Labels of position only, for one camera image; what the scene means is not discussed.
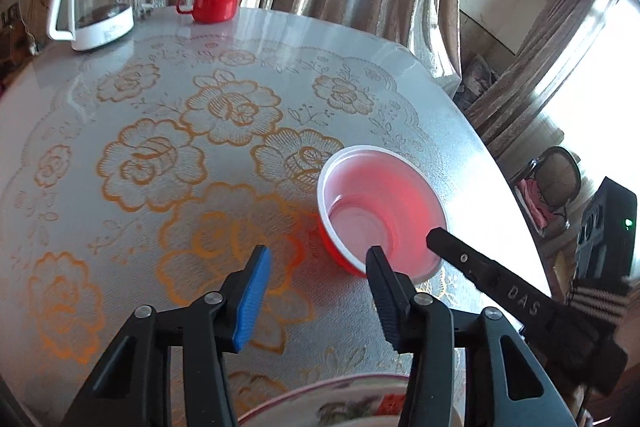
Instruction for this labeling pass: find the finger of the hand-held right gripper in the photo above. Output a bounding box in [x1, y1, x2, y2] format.
[426, 228, 557, 334]

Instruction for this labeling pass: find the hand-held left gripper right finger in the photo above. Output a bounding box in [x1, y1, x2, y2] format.
[365, 246, 576, 427]

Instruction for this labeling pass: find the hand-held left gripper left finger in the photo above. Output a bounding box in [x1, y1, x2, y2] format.
[60, 245, 273, 427]

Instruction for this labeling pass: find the red plastic bowl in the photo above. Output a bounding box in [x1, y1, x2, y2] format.
[318, 145, 448, 282]

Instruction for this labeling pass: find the purple rimmed plate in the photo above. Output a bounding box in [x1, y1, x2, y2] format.
[237, 373, 463, 427]

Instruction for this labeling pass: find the white floral plate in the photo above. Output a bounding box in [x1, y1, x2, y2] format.
[310, 389, 416, 427]

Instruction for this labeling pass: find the floral lace table cover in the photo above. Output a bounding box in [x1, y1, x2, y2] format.
[0, 7, 556, 427]

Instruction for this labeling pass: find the dark chair with pink cushion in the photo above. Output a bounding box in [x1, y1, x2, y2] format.
[510, 146, 583, 238]

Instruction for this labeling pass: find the narrow beige curtain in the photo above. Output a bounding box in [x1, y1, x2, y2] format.
[462, 0, 626, 158]

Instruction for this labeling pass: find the red mug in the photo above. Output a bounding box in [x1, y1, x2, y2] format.
[176, 0, 240, 24]

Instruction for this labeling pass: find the white glass kettle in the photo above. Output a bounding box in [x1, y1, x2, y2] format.
[47, 0, 136, 52]

